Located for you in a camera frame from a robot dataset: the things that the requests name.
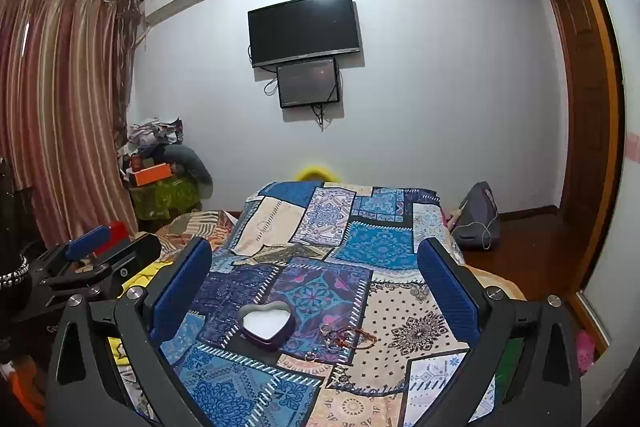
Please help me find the yellow plastic object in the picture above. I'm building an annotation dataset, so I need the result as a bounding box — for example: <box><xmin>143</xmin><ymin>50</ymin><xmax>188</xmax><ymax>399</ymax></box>
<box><xmin>294</xmin><ymin>164</ymin><xmax>342</xmax><ymax>184</ymax></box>

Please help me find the red cord bracelet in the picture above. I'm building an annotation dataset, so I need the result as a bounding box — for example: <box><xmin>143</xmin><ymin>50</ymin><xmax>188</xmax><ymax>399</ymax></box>
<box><xmin>325</xmin><ymin>329</ymin><xmax>362</xmax><ymax>353</ymax></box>

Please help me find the black monitor cable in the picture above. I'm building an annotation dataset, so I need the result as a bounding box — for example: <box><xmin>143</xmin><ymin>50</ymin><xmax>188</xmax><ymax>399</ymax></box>
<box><xmin>309</xmin><ymin>103</ymin><xmax>332</xmax><ymax>131</ymax></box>

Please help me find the heart-shaped metal tin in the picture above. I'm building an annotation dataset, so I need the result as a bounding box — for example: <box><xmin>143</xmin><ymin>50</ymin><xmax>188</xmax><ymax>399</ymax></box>
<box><xmin>237</xmin><ymin>300</ymin><xmax>294</xmax><ymax>352</ymax></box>

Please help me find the striped brown curtain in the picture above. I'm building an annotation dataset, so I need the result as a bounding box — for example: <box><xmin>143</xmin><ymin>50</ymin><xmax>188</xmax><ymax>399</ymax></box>
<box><xmin>0</xmin><ymin>0</ymin><xmax>147</xmax><ymax>250</ymax></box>

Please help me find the beige striped blanket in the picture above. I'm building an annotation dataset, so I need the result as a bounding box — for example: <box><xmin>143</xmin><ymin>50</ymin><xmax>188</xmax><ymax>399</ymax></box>
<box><xmin>154</xmin><ymin>208</ymin><xmax>242</xmax><ymax>254</ymax></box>

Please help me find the person's orange clothing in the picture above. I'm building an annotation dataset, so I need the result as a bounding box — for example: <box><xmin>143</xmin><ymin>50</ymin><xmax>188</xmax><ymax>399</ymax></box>
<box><xmin>0</xmin><ymin>354</ymin><xmax>47</xmax><ymax>425</ymax></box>

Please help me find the dark grey cushion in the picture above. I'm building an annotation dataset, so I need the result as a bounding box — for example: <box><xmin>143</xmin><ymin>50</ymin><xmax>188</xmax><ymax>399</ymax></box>
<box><xmin>159</xmin><ymin>144</ymin><xmax>215</xmax><ymax>201</ymax></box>

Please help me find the large black wall television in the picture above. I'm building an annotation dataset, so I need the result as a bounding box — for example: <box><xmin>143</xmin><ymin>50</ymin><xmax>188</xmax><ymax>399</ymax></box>
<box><xmin>247</xmin><ymin>0</ymin><xmax>362</xmax><ymax>69</ymax></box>

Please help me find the yellow cartoon blanket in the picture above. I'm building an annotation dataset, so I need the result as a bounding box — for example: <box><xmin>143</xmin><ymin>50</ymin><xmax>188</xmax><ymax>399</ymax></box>
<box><xmin>106</xmin><ymin>257</ymin><xmax>173</xmax><ymax>410</ymax></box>

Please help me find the blue patchwork blanket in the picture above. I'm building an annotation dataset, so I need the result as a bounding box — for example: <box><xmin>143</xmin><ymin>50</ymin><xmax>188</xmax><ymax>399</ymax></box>
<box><xmin>120</xmin><ymin>179</ymin><xmax>501</xmax><ymax>427</ymax></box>

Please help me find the pink slipper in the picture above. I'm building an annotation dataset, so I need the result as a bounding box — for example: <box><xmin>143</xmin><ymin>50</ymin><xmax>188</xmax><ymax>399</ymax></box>
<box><xmin>576</xmin><ymin>331</ymin><xmax>599</xmax><ymax>376</ymax></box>

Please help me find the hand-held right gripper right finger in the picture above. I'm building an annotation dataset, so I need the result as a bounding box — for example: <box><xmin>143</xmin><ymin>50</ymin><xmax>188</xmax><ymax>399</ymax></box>
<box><xmin>416</xmin><ymin>237</ymin><xmax>584</xmax><ymax>427</ymax></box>

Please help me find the wooden door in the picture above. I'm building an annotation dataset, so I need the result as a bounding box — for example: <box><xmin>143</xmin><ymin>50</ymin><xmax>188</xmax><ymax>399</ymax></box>
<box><xmin>546</xmin><ymin>0</ymin><xmax>608</xmax><ymax>258</ymax></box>

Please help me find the orange box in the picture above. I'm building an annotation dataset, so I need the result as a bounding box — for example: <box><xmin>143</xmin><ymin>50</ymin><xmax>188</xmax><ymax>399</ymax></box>
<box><xmin>132</xmin><ymin>162</ymin><xmax>174</xmax><ymax>187</ymax></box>

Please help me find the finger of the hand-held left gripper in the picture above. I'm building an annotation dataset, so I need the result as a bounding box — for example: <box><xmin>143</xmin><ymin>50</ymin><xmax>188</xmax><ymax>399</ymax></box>
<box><xmin>30</xmin><ymin>225</ymin><xmax>113</xmax><ymax>280</ymax></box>
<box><xmin>40</xmin><ymin>235</ymin><xmax>163</xmax><ymax>295</ymax></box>

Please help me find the wooden door frame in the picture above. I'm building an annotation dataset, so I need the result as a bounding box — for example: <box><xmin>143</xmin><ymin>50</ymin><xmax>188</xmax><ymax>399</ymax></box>
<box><xmin>542</xmin><ymin>0</ymin><xmax>629</xmax><ymax>353</ymax></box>

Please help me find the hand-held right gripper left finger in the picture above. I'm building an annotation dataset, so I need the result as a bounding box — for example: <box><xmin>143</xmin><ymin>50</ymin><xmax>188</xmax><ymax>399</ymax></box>
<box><xmin>45</xmin><ymin>237</ymin><xmax>213</xmax><ymax>427</ymax></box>

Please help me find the small black wall monitor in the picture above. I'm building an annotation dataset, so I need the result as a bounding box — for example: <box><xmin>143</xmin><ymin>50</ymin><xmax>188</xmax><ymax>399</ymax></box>
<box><xmin>276</xmin><ymin>57</ymin><xmax>342</xmax><ymax>110</ymax></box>

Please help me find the green cloth-covered box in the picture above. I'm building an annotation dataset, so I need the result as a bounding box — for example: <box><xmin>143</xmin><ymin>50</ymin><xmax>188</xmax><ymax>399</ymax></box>
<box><xmin>128</xmin><ymin>177</ymin><xmax>202</xmax><ymax>221</ymax></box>

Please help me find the grey bag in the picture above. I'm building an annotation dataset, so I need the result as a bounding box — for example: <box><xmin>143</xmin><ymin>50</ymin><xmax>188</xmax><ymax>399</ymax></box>
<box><xmin>451</xmin><ymin>181</ymin><xmax>503</xmax><ymax>252</ymax></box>

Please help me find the white cord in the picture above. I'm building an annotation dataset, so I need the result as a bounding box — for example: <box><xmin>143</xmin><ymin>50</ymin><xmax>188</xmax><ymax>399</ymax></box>
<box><xmin>457</xmin><ymin>201</ymin><xmax>499</xmax><ymax>250</ymax></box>

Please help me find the pile of clothes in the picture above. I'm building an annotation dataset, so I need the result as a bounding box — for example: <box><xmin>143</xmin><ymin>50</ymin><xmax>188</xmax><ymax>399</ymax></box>
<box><xmin>126</xmin><ymin>116</ymin><xmax>184</xmax><ymax>154</ymax></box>

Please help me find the red box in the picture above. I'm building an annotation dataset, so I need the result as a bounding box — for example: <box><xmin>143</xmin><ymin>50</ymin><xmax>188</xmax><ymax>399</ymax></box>
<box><xmin>94</xmin><ymin>220</ymin><xmax>129</xmax><ymax>258</ymax></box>

